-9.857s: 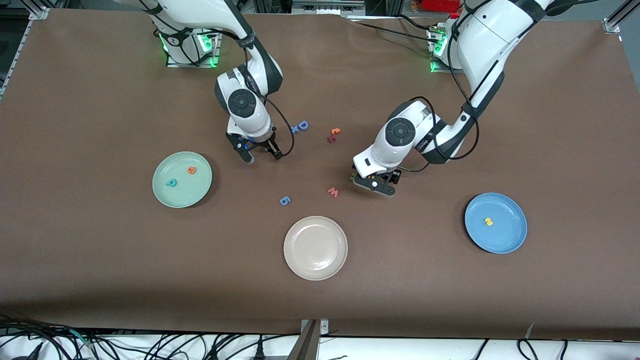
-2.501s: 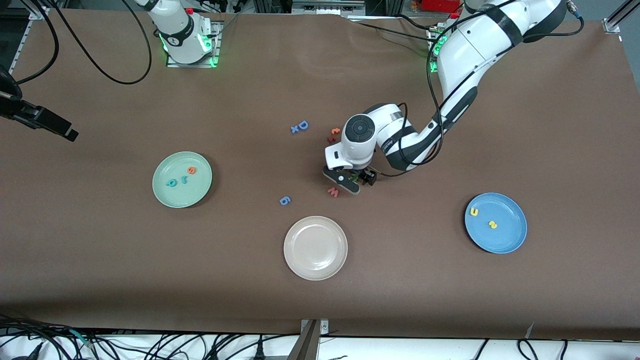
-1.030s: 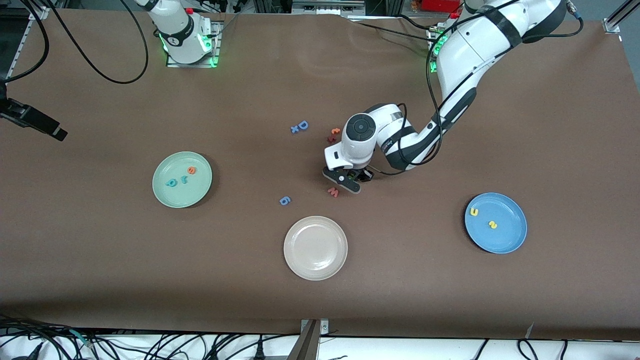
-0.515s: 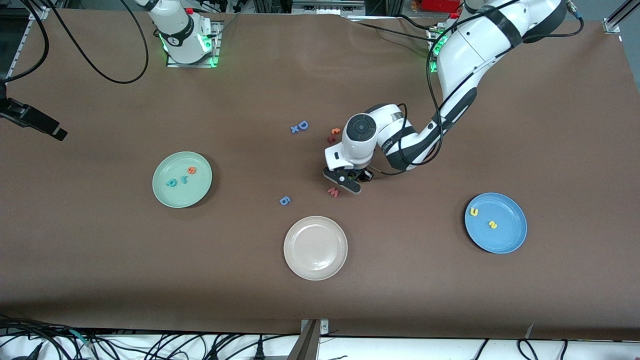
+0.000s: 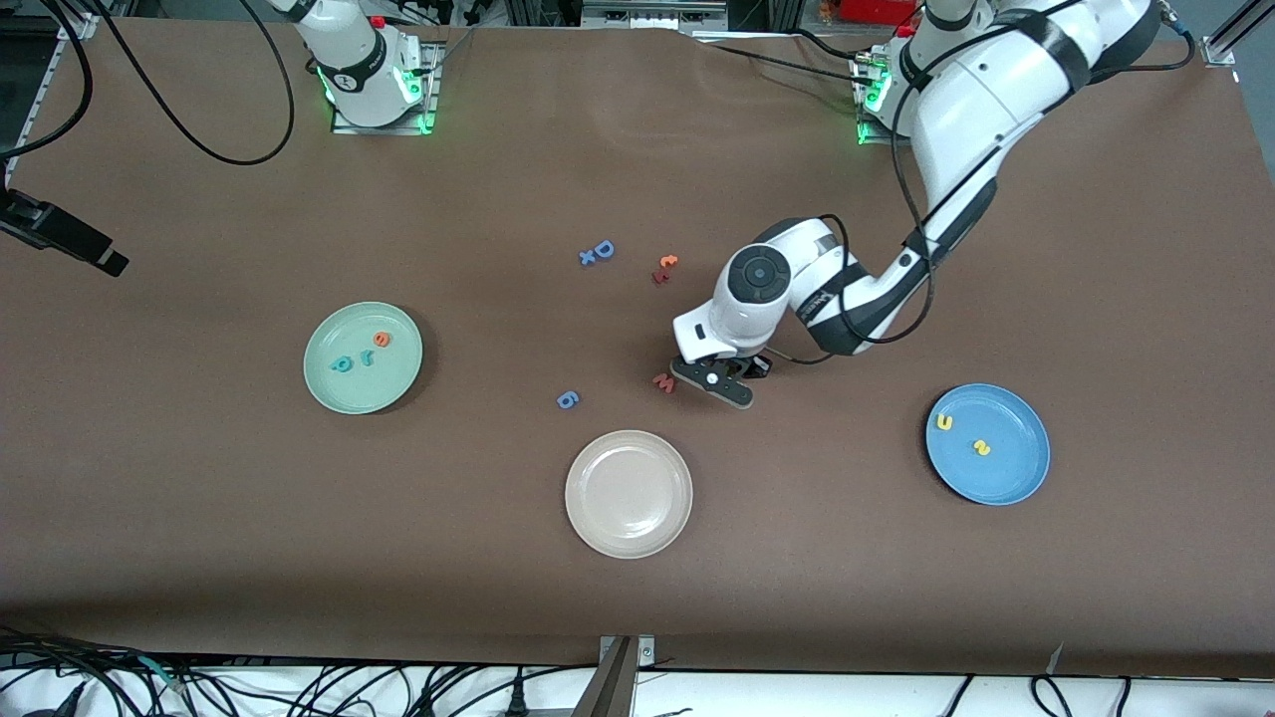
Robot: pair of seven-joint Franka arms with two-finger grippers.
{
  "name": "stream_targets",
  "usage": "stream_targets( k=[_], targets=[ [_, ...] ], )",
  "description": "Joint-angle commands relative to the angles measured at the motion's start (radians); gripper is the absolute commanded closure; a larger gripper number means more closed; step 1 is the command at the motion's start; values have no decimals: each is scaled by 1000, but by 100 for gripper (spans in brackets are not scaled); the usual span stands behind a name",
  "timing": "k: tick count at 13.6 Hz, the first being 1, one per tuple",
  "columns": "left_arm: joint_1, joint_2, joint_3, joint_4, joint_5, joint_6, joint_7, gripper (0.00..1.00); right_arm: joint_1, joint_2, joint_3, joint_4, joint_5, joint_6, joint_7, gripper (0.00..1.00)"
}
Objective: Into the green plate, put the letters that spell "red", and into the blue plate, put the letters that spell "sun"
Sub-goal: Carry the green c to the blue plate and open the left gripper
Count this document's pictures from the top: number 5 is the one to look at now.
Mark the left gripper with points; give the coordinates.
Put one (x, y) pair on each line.
(756, 364)

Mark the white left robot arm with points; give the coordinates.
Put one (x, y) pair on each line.
(986, 90)

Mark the pink foam letter w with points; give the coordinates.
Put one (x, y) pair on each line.
(662, 383)

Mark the beige plate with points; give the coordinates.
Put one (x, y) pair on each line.
(628, 493)

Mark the blue foam letter D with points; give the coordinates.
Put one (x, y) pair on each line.
(604, 249)

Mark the blue plate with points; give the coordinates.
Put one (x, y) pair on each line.
(1006, 478)

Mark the green plate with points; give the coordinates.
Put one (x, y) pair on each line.
(364, 393)

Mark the brown table cover sheet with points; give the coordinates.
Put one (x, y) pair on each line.
(199, 548)

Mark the dark grey metal beam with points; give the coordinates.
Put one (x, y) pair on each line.
(608, 692)

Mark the grey equipment box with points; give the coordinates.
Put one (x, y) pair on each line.
(647, 15)

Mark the red box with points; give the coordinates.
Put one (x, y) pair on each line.
(877, 10)

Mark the white paper tag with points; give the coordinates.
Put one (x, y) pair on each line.
(1056, 659)

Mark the aluminium frame rail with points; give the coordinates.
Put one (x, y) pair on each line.
(80, 27)

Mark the silver metal clamp bracket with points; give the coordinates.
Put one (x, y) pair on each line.
(645, 652)

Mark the aluminium frame bracket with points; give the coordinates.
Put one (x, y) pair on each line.
(1217, 50)

